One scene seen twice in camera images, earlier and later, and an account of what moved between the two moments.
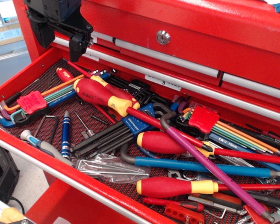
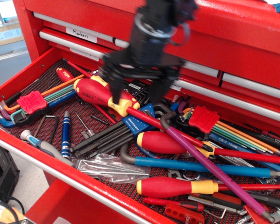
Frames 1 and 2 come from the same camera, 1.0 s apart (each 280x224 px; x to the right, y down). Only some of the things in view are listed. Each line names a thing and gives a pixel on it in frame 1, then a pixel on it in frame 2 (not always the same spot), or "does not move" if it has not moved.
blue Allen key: [224, 167] does not move
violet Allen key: [193, 150] does not move
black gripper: [65, 17] -> [145, 56]
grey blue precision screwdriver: [48, 147] does not move
